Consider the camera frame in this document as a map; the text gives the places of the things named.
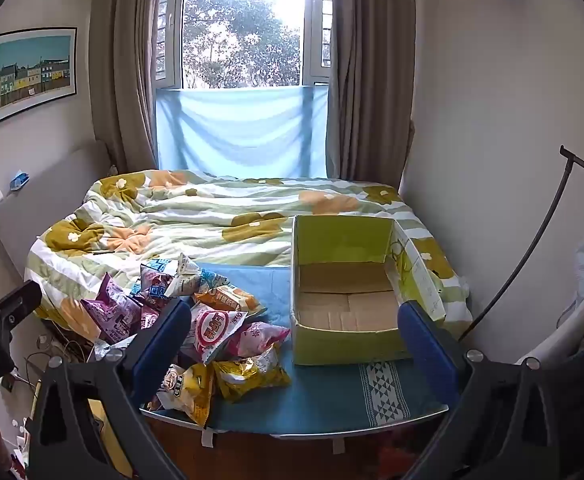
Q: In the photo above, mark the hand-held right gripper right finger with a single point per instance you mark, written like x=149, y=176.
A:
x=427, y=345

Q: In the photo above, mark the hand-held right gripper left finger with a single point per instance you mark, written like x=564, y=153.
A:
x=164, y=340

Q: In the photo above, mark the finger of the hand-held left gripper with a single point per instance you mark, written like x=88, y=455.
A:
x=17, y=302

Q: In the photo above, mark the pink and white snack packet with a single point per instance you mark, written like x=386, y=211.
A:
x=214, y=332

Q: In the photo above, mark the silver snack packet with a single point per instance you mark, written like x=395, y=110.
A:
x=114, y=349

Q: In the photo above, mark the brown snack packet blue label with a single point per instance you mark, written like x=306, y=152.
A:
x=156, y=287

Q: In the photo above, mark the yellow snack packet white label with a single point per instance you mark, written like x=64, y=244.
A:
x=187, y=392

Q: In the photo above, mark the purple snack packet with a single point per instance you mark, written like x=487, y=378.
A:
x=109, y=310

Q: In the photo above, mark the white triangular snack packet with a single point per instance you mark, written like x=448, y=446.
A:
x=216, y=280
x=187, y=277

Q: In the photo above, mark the orange snack packet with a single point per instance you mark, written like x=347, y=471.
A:
x=229, y=301

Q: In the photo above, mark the green cardboard box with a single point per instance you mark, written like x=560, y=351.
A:
x=342, y=345

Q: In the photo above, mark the plain yellow snack packet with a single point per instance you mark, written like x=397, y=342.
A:
x=249, y=375

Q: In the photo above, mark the pale mauve snack packet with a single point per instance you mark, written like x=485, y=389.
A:
x=262, y=337

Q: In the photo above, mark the small blue object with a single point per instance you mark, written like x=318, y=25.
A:
x=19, y=180

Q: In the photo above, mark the grey headboard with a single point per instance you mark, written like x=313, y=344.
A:
x=47, y=190

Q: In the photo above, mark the teal tablecloth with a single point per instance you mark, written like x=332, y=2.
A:
x=322, y=395

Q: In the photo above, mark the yellow box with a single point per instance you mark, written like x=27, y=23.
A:
x=117, y=450

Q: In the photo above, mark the floral striped blanket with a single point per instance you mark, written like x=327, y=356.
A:
x=197, y=210

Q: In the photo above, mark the white drying rack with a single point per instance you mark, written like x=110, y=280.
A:
x=572, y=320

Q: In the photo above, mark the framed houses picture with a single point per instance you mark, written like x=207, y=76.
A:
x=32, y=75

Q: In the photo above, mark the light blue window cloth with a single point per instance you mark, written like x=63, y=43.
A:
x=232, y=130

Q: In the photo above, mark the brown curtain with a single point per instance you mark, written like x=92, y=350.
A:
x=372, y=85
x=122, y=60

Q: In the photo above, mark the window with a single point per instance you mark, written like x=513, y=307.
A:
x=242, y=25

